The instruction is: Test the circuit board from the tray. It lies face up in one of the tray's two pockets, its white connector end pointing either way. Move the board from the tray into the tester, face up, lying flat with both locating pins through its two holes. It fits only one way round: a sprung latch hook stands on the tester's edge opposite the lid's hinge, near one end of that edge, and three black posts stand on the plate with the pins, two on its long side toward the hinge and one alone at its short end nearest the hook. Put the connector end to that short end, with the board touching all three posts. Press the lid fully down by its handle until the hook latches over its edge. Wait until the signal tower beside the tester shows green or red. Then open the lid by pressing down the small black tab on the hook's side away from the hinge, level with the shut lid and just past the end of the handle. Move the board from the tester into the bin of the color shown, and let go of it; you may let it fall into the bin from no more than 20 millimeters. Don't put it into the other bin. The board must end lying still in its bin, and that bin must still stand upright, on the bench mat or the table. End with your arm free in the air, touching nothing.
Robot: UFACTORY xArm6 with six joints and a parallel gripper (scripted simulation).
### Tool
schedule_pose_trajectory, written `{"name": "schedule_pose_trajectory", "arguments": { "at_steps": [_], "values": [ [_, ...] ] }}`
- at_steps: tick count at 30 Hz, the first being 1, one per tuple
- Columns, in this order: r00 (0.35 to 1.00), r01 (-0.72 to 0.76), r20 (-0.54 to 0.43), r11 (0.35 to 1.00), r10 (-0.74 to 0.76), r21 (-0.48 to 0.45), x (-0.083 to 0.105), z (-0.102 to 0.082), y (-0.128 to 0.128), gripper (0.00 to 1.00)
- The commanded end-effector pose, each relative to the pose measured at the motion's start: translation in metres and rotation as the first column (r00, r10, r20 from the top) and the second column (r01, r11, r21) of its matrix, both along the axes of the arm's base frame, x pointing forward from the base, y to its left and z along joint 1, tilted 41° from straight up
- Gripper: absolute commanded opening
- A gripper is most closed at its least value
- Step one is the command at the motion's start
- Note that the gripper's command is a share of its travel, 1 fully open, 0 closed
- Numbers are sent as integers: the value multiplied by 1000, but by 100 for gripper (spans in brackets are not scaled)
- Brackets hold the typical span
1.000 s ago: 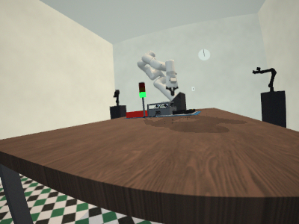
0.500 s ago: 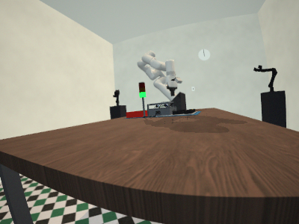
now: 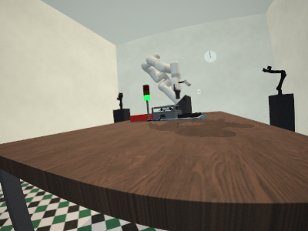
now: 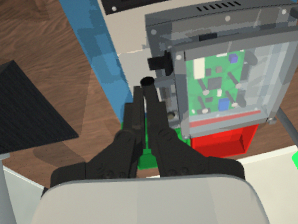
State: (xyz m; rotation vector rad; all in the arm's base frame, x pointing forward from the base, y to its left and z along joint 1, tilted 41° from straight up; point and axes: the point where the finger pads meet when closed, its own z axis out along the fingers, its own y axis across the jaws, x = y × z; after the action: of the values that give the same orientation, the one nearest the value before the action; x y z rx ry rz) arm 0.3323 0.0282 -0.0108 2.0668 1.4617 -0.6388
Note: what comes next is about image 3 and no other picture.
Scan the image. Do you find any red bin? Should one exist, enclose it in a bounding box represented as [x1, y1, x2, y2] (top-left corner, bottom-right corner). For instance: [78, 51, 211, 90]
[130, 114, 152, 122]

